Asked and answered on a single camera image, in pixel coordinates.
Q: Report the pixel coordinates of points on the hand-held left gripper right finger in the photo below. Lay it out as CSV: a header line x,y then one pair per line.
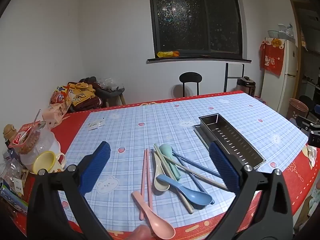
x,y
223,166

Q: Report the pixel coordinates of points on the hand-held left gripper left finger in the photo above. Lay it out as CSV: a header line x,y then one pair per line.
x,y
96,170

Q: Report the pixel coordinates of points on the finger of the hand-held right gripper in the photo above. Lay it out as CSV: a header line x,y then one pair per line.
x,y
303,123

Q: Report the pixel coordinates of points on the beige chopstick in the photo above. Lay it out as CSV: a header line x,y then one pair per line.
x,y
212,182
186,203

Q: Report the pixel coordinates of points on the light blue spoon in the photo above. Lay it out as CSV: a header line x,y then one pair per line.
x,y
200,166

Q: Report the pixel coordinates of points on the steel utensil tray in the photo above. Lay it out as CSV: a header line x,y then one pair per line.
x,y
232,142

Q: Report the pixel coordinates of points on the blue chopstick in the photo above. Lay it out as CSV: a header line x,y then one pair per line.
x,y
197,182

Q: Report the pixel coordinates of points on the pink chopstick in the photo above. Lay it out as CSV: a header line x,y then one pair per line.
x,y
143,180
149,180

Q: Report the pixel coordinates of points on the green spoon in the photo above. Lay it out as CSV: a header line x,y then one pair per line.
x,y
167,152

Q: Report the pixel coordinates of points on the beige spoon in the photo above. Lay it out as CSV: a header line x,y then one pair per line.
x,y
160,181

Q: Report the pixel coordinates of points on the pink spoon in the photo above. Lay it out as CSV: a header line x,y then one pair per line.
x,y
160,226

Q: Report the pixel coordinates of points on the person's left hand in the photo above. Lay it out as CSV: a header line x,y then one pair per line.
x,y
140,233

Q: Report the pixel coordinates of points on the brown trash bin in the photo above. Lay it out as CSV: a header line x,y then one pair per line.
x,y
296,108

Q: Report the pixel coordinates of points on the white fridge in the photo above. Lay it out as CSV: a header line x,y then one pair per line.
x,y
287,85

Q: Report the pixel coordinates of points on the blue plaid table mat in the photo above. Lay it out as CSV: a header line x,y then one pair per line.
x,y
130,140

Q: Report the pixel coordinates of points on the yellow cup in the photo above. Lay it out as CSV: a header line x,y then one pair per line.
x,y
46,163

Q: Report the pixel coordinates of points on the clear plastic container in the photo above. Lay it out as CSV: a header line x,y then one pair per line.
x,y
46,142

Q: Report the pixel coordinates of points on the electric pressure cooker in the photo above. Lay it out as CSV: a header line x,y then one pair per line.
x,y
246,87

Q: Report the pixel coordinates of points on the orange snack bag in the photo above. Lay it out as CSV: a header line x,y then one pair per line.
x,y
60,96
55,113

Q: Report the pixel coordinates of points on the red printed cloth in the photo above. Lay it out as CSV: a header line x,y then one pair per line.
x,y
272,57

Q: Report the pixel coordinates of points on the yellow and maroon clothes pile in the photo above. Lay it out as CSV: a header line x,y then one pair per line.
x,y
82,95

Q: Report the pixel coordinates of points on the snack jar with red lid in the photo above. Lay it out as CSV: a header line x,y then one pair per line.
x,y
25,142

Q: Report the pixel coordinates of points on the metal spoon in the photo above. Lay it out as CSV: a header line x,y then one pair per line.
x,y
35,120

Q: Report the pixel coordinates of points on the grey chair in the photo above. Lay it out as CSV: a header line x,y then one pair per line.
x,y
112,92

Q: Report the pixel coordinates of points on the crumpled clear wrapper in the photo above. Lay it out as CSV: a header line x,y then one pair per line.
x,y
11,172

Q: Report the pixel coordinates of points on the clear plastic bag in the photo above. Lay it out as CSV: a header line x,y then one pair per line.
x,y
108,83

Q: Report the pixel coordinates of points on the blue packet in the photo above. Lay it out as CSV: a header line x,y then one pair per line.
x,y
12,200

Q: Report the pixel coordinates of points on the glass bowls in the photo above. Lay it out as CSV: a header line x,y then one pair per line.
x,y
280,33

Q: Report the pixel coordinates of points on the bottle with brown cap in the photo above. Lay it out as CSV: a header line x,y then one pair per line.
x,y
9,131

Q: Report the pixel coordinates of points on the black round chair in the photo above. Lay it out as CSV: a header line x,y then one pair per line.
x,y
190,77

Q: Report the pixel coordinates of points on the black window sill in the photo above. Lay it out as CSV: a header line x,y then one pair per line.
x,y
200,60

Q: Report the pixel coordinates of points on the yellow snack packet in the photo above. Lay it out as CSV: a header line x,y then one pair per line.
x,y
167,54

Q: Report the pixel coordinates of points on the dark window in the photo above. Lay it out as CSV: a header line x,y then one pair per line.
x,y
195,17

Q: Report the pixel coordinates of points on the black metal frame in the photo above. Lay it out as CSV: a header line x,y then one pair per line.
x,y
226,80

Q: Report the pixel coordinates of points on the wooden door frame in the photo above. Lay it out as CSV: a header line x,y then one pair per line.
x,y
295,17

